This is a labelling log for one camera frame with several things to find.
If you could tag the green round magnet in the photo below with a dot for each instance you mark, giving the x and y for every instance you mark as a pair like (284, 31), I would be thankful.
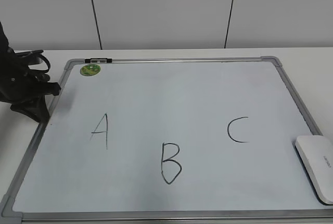
(90, 70)

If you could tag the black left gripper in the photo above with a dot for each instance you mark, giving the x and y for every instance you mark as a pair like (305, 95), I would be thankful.
(18, 81)

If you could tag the white whiteboard eraser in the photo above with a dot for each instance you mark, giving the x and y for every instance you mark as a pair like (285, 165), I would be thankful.
(315, 152)

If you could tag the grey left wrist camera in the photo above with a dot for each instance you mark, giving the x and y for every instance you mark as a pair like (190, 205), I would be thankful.
(33, 57)

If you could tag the white magnetic whiteboard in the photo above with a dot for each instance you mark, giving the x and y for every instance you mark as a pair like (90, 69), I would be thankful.
(168, 140)

